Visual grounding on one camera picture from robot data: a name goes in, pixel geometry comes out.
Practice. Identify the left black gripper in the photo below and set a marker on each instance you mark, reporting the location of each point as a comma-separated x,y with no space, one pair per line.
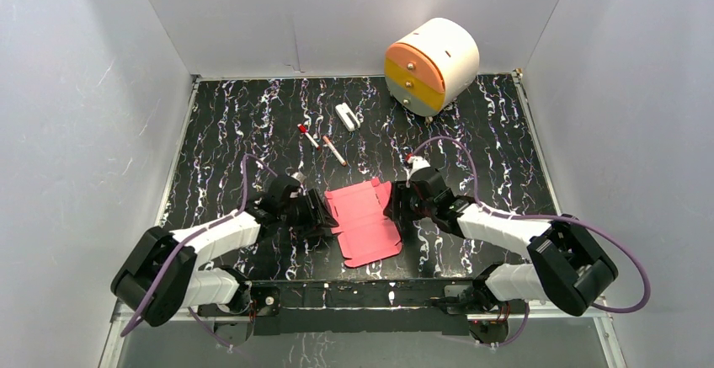
312,214

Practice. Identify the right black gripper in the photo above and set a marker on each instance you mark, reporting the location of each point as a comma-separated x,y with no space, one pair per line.
400,192

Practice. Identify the pink paper box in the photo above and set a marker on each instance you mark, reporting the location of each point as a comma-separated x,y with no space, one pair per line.
365,235

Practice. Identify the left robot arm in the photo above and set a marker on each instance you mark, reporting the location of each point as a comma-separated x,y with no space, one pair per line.
165,272

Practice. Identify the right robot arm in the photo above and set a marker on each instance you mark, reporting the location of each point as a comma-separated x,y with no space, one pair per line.
563,262

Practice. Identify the orange capped white marker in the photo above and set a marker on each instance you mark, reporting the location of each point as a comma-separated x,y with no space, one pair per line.
328,143

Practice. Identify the red capped white marker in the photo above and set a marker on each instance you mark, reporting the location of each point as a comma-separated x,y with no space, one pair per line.
306,133

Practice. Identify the white rectangular clip block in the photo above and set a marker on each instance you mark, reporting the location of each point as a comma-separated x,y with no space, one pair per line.
348,117

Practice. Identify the round white drawer cabinet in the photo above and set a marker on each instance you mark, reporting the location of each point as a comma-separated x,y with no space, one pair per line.
428,68

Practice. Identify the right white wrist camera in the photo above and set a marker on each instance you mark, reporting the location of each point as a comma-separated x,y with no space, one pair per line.
415,163

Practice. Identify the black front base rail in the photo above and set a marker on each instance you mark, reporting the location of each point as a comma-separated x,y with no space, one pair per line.
372,306

